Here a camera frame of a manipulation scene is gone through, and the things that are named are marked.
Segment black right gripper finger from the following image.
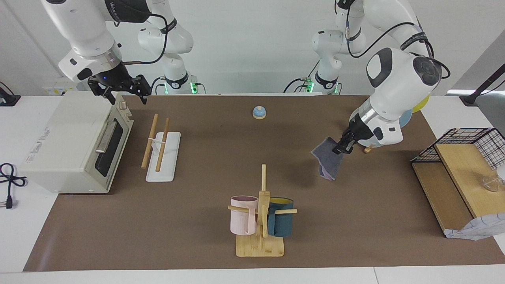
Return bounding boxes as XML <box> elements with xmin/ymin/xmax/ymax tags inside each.
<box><xmin>88</xmin><ymin>81</ymin><xmax>116</xmax><ymax>104</ymax></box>
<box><xmin>132</xmin><ymin>75</ymin><xmax>151</xmax><ymax>105</ymax></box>

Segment purple and grey towel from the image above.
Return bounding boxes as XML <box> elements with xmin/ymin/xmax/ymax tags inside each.
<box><xmin>311</xmin><ymin>137</ymin><xmax>344</xmax><ymax>181</ymax></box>

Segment white towel rack wooden bars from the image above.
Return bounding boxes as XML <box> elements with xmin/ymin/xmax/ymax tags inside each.
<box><xmin>141</xmin><ymin>114</ymin><xmax>181</xmax><ymax>183</ymax></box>

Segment white power strip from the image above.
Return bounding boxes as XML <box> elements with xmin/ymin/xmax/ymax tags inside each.
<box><xmin>43</xmin><ymin>76</ymin><xmax>79</xmax><ymax>96</ymax></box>

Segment light blue plate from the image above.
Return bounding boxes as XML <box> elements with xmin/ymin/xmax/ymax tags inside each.
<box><xmin>398</xmin><ymin>110</ymin><xmax>414</xmax><ymax>129</ymax></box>

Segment beige toaster oven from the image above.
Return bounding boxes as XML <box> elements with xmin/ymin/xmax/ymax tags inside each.
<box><xmin>19</xmin><ymin>92</ymin><xmax>135</xmax><ymax>194</ymax></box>

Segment yellow plate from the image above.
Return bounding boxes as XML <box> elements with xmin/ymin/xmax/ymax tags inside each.
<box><xmin>412</xmin><ymin>95</ymin><xmax>431</xmax><ymax>114</ymax></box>

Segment dark teal mug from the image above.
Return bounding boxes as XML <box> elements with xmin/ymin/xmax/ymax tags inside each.
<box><xmin>267</xmin><ymin>197</ymin><xmax>294</xmax><ymax>237</ymax></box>

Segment brown table mat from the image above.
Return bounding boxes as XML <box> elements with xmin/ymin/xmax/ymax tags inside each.
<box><xmin>23</xmin><ymin>95</ymin><xmax>505</xmax><ymax>273</ymax></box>

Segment wooden shelf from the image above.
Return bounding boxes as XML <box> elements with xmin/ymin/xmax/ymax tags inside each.
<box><xmin>411</xmin><ymin>143</ymin><xmax>505</xmax><ymax>237</ymax></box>

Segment pink mug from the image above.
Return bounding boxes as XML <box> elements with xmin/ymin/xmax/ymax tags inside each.
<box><xmin>230</xmin><ymin>196</ymin><xmax>259</xmax><ymax>236</ymax></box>

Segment wooden mug tree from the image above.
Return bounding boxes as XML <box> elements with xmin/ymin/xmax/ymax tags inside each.
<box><xmin>228</xmin><ymin>164</ymin><xmax>297</xmax><ymax>258</ymax></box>

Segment clear glass item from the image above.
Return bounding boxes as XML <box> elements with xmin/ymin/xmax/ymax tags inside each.
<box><xmin>482</xmin><ymin>176</ymin><xmax>504</xmax><ymax>193</ymax></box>

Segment black base cable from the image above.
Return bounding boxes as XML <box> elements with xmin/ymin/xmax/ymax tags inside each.
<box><xmin>149</xmin><ymin>76</ymin><xmax>165</xmax><ymax>95</ymax></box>
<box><xmin>283</xmin><ymin>59</ymin><xmax>318</xmax><ymax>93</ymax></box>

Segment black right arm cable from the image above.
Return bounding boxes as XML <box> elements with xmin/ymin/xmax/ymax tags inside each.
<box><xmin>114</xmin><ymin>12</ymin><xmax>170</xmax><ymax>65</ymax></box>

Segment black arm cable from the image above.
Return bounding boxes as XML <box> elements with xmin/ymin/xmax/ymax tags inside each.
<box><xmin>335</xmin><ymin>0</ymin><xmax>451</xmax><ymax>79</ymax></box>
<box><xmin>114</xmin><ymin>12</ymin><xmax>170</xmax><ymax>65</ymax></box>

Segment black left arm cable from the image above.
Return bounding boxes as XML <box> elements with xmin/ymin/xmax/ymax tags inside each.
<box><xmin>335</xmin><ymin>0</ymin><xmax>451</xmax><ymax>79</ymax></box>

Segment black clamp mount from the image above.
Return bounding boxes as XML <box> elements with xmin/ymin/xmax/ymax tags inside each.
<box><xmin>0</xmin><ymin>82</ymin><xmax>21</xmax><ymax>107</ymax></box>

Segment black camera stand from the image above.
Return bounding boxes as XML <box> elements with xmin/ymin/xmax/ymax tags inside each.
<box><xmin>460</xmin><ymin>63</ymin><xmax>505</xmax><ymax>106</ymax></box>

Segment black wire mesh basket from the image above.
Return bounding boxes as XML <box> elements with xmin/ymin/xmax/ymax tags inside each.
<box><xmin>410</xmin><ymin>127</ymin><xmax>505</xmax><ymax>170</ymax></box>

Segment black power cord with plug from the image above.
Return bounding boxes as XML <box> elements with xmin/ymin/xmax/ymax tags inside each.
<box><xmin>0</xmin><ymin>163</ymin><xmax>27</xmax><ymax>209</ymax></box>

